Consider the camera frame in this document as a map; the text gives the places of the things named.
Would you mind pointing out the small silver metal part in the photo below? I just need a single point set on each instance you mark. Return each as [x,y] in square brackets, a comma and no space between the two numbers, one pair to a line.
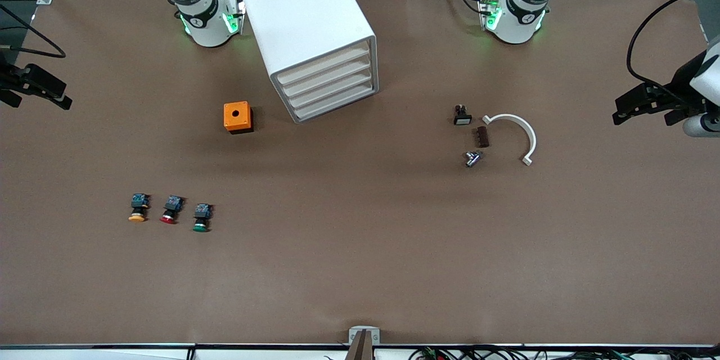
[472,159]

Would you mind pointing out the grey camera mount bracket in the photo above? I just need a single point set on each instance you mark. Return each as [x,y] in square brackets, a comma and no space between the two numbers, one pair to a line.
[363,349]

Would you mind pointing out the red push button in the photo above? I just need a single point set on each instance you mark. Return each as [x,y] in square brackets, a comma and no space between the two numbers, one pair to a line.
[171,205]

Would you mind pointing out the orange box with hole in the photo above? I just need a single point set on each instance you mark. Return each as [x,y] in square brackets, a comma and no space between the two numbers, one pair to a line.
[229,119]

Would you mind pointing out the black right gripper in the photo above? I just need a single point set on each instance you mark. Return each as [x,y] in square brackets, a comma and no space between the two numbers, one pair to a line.
[11,83]

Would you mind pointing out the white drawer cabinet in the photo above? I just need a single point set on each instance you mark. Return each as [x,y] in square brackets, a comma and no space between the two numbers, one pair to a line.
[304,5]

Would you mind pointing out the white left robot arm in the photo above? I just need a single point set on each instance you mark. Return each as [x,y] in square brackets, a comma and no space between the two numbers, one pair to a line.
[514,25]

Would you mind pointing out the white curved plastic bracket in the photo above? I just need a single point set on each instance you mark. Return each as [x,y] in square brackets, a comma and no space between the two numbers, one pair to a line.
[509,117]

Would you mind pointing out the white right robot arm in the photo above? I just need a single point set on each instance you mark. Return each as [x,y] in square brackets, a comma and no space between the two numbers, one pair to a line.
[208,28]

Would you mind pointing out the brown table cover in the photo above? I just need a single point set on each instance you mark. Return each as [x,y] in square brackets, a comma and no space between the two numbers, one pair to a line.
[360,236]

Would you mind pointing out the small brown block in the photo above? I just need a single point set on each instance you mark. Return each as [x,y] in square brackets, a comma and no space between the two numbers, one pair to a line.
[482,136]

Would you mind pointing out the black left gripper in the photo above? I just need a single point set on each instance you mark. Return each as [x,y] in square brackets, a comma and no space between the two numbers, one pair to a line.
[682,85]

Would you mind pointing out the green push button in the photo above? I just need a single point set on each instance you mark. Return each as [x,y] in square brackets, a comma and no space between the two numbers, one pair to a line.
[201,214]

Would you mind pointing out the black switch with white face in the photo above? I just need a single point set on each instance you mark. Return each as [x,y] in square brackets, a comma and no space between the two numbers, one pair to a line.
[462,119]

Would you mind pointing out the yellow push button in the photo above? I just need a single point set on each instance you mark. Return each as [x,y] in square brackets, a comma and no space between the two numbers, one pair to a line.
[139,216]

